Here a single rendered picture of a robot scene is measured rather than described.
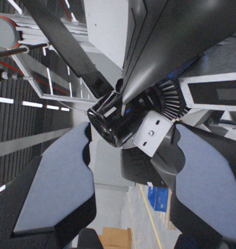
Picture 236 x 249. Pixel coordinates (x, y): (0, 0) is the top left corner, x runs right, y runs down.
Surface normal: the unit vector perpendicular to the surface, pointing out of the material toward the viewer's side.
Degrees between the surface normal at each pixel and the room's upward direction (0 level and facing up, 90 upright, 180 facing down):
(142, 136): 54
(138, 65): 17
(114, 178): 90
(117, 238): 90
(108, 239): 90
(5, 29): 90
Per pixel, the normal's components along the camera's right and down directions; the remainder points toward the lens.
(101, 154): 0.00, 0.04
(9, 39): -0.06, 0.51
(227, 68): -0.47, -0.77
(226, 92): -0.72, 0.62
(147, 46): -0.97, 0.14
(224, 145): -0.67, -0.07
